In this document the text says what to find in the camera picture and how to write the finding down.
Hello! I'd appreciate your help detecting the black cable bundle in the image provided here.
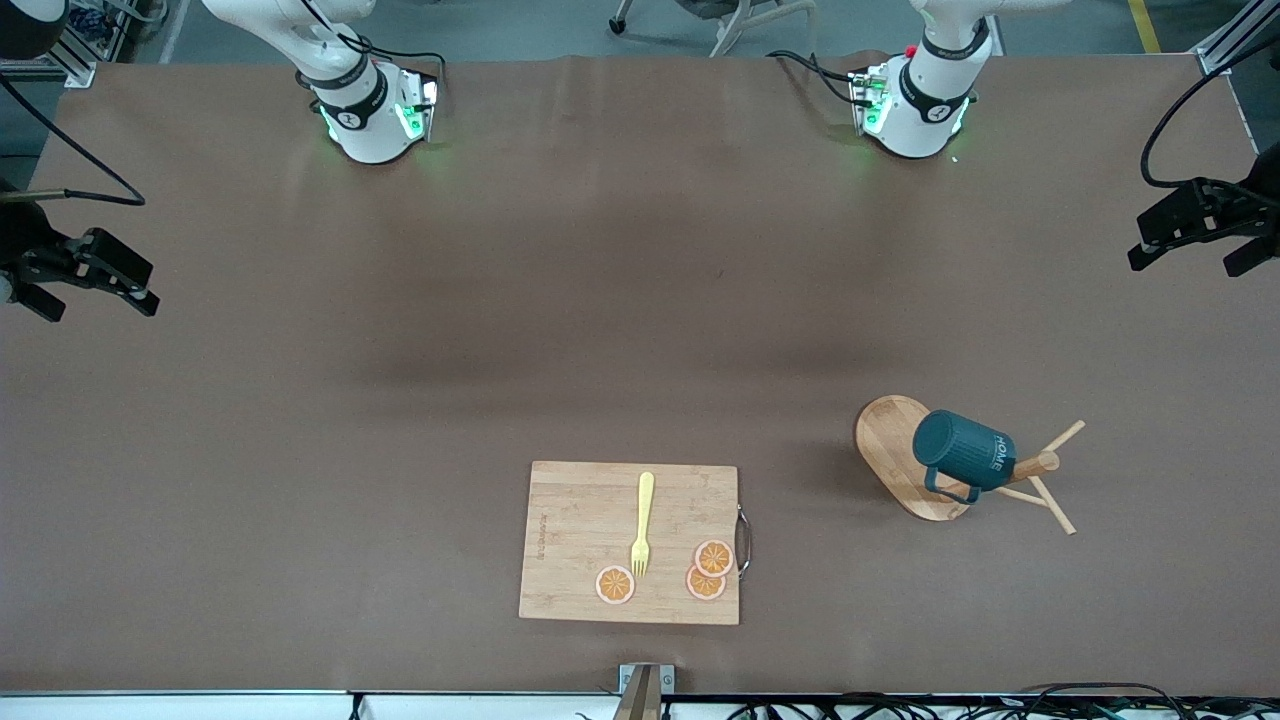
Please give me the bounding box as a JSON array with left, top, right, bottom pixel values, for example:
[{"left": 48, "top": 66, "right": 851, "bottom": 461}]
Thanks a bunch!
[{"left": 725, "top": 693, "right": 1011, "bottom": 720}]

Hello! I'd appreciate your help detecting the teal mug yellow inside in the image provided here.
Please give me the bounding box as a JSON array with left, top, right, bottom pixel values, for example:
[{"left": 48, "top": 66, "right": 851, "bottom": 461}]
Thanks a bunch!
[{"left": 912, "top": 408, "right": 1018, "bottom": 504}]

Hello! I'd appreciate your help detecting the metal bracket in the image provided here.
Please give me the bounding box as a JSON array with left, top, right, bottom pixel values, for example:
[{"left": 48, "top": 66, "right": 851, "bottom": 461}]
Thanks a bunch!
[{"left": 612, "top": 663, "right": 676, "bottom": 720}]

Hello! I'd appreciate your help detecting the black right base cable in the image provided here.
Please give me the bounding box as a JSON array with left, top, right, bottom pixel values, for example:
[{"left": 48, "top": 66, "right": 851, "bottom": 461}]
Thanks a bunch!
[{"left": 295, "top": 0, "right": 448, "bottom": 86}]

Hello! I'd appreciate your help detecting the wooden mug tree rack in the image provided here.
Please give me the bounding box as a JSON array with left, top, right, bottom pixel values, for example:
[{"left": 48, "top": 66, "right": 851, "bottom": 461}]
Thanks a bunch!
[{"left": 855, "top": 395, "right": 1087, "bottom": 536}]

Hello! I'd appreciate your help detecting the bamboo cutting board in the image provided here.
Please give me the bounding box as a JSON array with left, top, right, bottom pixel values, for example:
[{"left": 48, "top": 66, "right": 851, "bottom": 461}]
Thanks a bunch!
[{"left": 518, "top": 460, "right": 753, "bottom": 627}]

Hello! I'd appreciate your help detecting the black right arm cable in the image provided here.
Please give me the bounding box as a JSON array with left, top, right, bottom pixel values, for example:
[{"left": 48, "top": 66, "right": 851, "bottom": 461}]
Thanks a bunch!
[{"left": 0, "top": 75, "right": 146, "bottom": 208}]

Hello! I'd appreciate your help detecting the black left base cable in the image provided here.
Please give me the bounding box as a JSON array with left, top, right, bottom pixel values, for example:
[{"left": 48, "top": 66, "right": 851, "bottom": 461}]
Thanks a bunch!
[{"left": 768, "top": 48, "right": 871, "bottom": 109}]

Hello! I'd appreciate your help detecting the office chair base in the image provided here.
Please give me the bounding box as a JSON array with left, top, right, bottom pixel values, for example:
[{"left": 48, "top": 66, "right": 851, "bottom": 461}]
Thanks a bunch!
[{"left": 608, "top": 0, "right": 819, "bottom": 59}]

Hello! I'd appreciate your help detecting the aluminium frame profile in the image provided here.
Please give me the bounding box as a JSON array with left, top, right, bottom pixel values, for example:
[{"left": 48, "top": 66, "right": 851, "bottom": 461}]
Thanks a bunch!
[
  {"left": 0, "top": 0, "right": 98, "bottom": 89},
  {"left": 1195, "top": 0, "right": 1280, "bottom": 78}
]

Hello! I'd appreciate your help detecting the yellow fork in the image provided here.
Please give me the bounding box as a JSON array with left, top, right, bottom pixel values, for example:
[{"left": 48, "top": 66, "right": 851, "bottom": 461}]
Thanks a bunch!
[{"left": 630, "top": 472, "right": 656, "bottom": 579}]

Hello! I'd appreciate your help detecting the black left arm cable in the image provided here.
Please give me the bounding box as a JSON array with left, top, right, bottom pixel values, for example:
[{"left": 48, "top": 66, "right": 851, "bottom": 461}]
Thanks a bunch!
[{"left": 1142, "top": 35, "right": 1280, "bottom": 201}]

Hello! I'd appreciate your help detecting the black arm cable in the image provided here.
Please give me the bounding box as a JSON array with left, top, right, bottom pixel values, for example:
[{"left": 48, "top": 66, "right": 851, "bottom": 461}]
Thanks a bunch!
[
  {"left": 1142, "top": 35, "right": 1280, "bottom": 201},
  {"left": 0, "top": 75, "right": 146, "bottom": 208}
]

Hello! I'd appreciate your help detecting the black looped cable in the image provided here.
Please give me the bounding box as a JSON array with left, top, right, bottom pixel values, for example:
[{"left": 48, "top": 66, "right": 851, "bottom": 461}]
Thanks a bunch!
[{"left": 1015, "top": 683, "right": 1196, "bottom": 720}]

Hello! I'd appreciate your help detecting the white table edge rail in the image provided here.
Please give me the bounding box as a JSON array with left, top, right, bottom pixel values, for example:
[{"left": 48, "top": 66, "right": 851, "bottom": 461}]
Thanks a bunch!
[{"left": 0, "top": 690, "right": 1280, "bottom": 720}]

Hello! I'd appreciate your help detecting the black base cable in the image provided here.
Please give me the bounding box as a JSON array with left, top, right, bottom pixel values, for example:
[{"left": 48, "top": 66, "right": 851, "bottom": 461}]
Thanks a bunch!
[
  {"left": 295, "top": 0, "right": 448, "bottom": 86},
  {"left": 768, "top": 48, "right": 871, "bottom": 109}
]

